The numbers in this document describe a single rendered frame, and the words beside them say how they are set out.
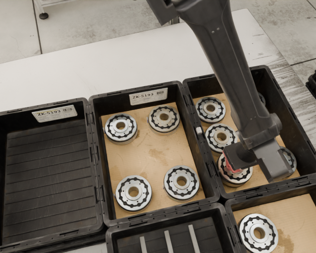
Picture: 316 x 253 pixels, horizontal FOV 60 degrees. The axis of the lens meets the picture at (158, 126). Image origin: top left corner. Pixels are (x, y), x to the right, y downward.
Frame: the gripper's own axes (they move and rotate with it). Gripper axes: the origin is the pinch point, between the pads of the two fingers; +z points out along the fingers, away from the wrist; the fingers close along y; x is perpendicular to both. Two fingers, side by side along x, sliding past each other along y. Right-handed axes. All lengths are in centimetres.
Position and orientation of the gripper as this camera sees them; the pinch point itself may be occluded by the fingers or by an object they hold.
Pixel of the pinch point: (235, 164)
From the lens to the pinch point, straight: 82.3
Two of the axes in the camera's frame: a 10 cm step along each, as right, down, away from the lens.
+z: -0.6, 4.6, 8.9
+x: -3.3, -8.5, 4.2
